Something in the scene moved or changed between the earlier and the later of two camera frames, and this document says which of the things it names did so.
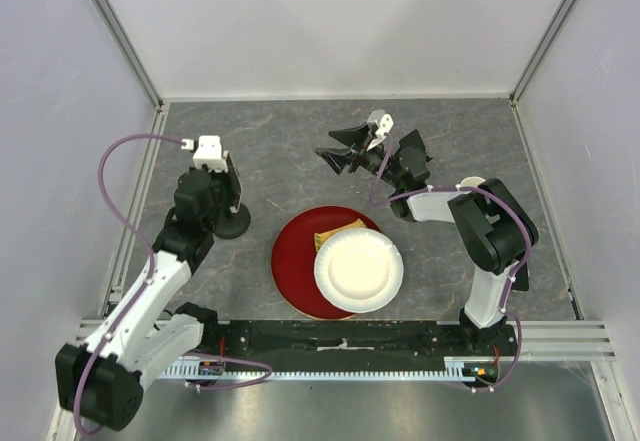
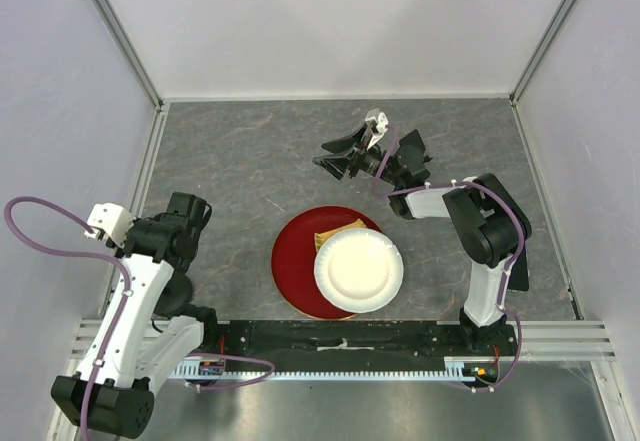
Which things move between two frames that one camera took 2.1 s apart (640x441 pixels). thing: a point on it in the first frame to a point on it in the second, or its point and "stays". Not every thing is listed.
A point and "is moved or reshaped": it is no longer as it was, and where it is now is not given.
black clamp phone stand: [234, 219] is moved or reshaped
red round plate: [293, 259] stays
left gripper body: [218, 182] to [195, 244]
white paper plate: [358, 270] stays
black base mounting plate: [355, 343] stays
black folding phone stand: [412, 153] stays
